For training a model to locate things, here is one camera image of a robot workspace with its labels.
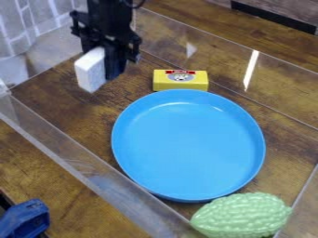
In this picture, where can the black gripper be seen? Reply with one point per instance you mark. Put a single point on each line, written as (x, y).
(105, 26)

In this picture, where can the white sponge block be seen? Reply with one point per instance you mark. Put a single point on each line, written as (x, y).
(90, 70)

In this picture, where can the blue round tray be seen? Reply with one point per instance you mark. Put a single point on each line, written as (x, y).
(189, 145)

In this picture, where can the yellow small box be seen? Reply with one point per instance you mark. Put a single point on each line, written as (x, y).
(173, 79)

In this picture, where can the grey patterned curtain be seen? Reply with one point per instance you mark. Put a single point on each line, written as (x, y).
(29, 18)

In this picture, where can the green bitter gourd toy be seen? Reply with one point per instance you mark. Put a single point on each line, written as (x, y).
(244, 215)

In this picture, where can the clear acrylic enclosure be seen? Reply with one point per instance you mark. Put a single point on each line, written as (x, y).
(66, 123)

